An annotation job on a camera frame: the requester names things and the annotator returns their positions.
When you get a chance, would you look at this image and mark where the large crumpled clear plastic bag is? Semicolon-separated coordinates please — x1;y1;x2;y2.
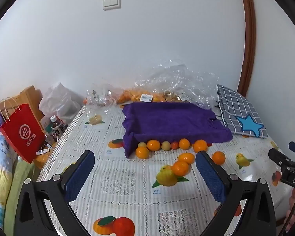
135;59;218;109

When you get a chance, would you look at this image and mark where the clear bag of brown fruit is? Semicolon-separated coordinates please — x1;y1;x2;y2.
163;91;185;103

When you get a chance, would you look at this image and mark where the white plastic bag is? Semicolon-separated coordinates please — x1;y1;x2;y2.
39;82;82;126

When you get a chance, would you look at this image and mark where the white light switch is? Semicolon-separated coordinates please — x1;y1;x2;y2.
103;0;121;11

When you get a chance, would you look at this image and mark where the colourful printed quilt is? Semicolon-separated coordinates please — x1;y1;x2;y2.
0;135;18;229

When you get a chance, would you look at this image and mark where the black cable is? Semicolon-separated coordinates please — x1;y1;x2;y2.
281;188;295;236

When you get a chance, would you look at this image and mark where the green blanket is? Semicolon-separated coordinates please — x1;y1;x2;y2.
4;159;36;236

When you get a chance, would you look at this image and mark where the small white tag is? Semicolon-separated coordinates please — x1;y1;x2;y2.
36;147;53;156

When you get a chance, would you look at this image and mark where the brown wooden door frame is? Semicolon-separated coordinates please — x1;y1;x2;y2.
237;0;257;98

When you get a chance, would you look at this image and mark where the wooden side table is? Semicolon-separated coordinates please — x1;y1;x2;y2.
33;138;56;170

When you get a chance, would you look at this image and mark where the wooden furniture frame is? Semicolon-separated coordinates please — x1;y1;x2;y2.
0;86;44;128

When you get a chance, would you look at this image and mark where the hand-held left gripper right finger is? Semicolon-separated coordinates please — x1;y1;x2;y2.
195;151;277;236

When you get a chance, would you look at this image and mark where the black label drink bottle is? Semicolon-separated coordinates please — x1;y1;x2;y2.
50;114;67;142

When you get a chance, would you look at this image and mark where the small clear plastic bag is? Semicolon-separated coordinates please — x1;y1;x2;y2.
85;88;120;124

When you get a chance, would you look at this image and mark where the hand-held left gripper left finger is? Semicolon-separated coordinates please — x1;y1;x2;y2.
13;150;96;236

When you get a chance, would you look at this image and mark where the clear bag of oranges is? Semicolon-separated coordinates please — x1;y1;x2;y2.
117;88;166;104

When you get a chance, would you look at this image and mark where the purple towel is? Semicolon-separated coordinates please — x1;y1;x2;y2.
122;102;233;158

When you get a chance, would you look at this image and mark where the red paper bag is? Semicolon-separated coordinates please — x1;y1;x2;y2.
0;98;46;164

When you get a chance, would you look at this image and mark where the checked cloth bag blue star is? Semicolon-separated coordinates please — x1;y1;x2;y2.
216;84;268;138

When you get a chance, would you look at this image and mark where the oval orange mandarin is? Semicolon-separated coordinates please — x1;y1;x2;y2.
177;153;195;165

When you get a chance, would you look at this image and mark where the fruit print tablecloth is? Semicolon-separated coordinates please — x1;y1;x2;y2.
36;103;295;236

